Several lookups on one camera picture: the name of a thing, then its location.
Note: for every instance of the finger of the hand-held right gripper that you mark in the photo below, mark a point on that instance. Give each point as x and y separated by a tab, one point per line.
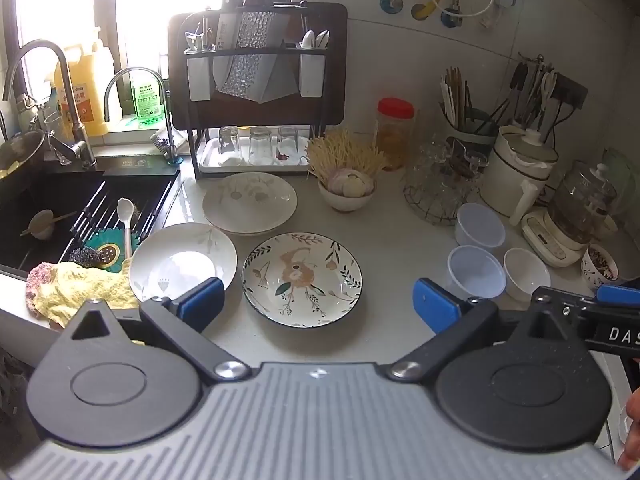
615	332
620	295

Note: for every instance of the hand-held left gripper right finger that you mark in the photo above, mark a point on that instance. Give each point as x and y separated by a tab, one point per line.
434	305

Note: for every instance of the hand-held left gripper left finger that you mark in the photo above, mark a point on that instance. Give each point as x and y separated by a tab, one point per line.
202	302

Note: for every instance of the translucent plastic bowl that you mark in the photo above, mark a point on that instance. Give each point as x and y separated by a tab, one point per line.
475	272
480	227

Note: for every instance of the person's right hand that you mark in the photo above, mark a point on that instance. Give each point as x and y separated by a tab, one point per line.
634	435

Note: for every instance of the small floral cup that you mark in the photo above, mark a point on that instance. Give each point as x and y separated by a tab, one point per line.
599	265

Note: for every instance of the white leaf print plate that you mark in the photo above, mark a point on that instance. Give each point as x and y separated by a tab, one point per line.
175	260

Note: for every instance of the cream kettle heating base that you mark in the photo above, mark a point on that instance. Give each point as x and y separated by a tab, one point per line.
547	242

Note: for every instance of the white ceramic bowl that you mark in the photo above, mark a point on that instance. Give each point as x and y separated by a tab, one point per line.
526	272

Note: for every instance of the dark rimmed floral plate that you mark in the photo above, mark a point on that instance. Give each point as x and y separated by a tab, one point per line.
300	280

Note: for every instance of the glass kettle green lid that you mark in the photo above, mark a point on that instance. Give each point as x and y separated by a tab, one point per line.
587	200

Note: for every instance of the teal scrubbing pad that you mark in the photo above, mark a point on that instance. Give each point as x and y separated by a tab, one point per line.
107	252

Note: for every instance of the cream floral plate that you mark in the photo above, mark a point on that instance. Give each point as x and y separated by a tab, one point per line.
250	205

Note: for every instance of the roll-up sink rack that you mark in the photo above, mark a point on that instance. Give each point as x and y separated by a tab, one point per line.
150	200

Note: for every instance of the yellow dish cloth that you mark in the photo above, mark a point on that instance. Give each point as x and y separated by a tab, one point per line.
85	290

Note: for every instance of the white spoon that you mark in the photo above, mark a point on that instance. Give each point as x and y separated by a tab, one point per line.
126	210

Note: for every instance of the white garlic bowl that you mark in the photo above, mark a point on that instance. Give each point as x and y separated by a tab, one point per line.
345	202

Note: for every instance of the clear glass cup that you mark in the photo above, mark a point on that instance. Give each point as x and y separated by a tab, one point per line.
476	165

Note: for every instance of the garlic bulbs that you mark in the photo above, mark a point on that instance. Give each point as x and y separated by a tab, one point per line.
352	182

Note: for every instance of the white drip tray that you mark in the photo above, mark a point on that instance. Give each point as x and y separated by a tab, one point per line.
260	165

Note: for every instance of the white electric cooking pot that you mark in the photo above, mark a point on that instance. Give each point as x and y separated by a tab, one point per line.
517	175

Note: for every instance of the clear drinking glass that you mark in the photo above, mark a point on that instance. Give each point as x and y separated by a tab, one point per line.
260	142
228	141
287	141

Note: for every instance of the red lid plastic jar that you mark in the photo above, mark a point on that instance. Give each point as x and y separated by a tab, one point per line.
395	132

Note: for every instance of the black metal dish rack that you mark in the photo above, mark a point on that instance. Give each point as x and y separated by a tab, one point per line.
192	125

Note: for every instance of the dried noodle bundle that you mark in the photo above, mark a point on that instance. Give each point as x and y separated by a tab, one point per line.
340	152

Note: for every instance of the green chopstick holder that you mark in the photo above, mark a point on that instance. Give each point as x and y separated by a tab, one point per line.
472	115

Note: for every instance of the small steel faucet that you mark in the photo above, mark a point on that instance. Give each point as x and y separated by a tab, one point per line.
162	105

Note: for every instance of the black kitchen sink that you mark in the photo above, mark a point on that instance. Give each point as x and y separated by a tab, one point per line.
30	195

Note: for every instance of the green dish soap bottle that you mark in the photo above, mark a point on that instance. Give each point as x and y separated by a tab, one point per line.
147	97

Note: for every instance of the white utensil cup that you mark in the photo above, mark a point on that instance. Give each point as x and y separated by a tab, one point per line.
312	75
197	77

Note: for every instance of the steel mixing bowl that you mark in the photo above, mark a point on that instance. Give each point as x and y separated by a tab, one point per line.
20	152

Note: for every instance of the yellow detergent bottle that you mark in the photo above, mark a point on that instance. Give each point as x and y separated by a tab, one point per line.
87	95

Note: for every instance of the large steel faucet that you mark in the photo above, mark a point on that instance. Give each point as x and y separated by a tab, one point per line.
70	100

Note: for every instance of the steel cleaver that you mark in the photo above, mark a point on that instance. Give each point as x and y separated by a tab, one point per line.
225	55

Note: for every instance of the dark cutting board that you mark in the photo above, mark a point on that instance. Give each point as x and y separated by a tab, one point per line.
332	60

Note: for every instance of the wall utensil rack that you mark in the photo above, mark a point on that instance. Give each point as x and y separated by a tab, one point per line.
545	90

